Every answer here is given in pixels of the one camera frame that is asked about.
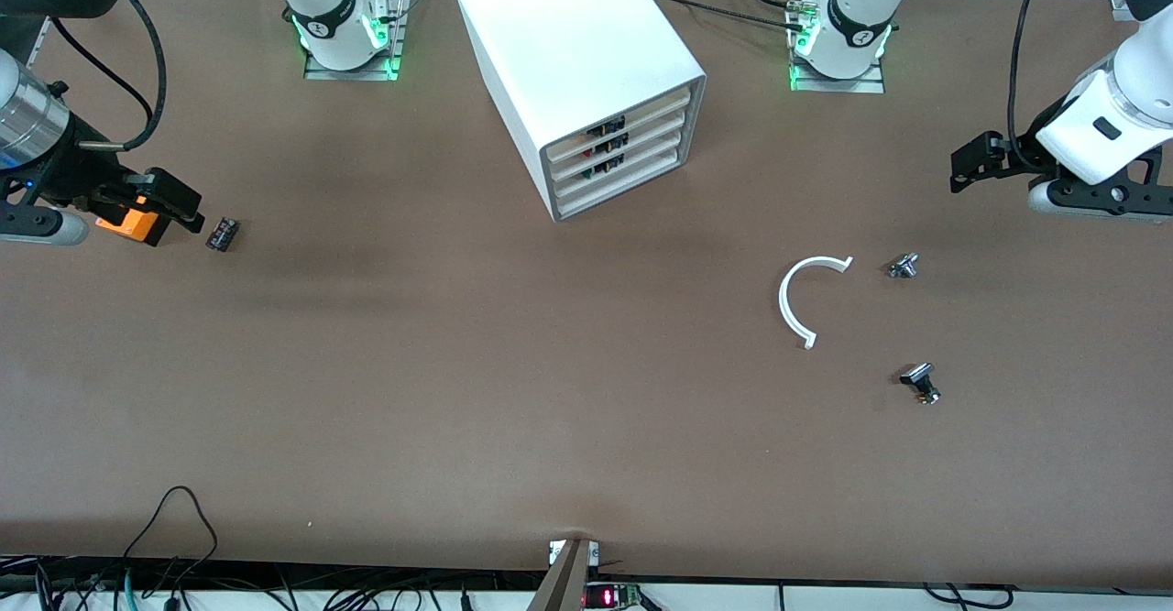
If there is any white drawer cabinet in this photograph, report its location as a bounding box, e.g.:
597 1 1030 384
454 0 707 223

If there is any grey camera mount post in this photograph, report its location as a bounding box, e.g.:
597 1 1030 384
527 538 598 611

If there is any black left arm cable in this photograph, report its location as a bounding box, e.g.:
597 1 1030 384
1007 0 1051 147

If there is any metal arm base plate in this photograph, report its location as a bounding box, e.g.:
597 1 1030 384
302 0 409 82
788 0 887 95

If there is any device with red display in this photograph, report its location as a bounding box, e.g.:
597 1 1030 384
584 582 642 610

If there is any white curved plastic arc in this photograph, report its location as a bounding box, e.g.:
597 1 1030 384
778 255 855 351

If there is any thin black looped cable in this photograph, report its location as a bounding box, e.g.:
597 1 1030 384
122 486 219 584

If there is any orange box with black base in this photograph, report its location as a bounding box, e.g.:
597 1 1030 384
94 191 172 247

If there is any black base power cable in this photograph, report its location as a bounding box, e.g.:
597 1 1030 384
649 0 807 30

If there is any black selector switch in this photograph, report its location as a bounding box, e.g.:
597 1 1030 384
899 363 942 406

